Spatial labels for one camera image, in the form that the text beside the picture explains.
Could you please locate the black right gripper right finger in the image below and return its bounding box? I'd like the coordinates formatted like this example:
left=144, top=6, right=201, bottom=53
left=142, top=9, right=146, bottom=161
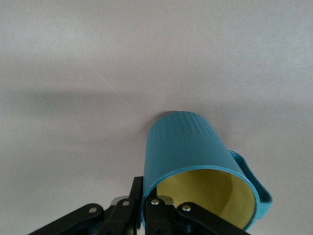
left=144, top=188, right=252, bottom=235

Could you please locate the teal cup yellow inside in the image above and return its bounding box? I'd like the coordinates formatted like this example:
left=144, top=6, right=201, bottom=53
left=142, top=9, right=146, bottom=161
left=140, top=110, right=273, bottom=232

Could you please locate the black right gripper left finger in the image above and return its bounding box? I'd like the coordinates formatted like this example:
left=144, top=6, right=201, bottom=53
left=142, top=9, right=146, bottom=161
left=29, top=176, right=145, bottom=235

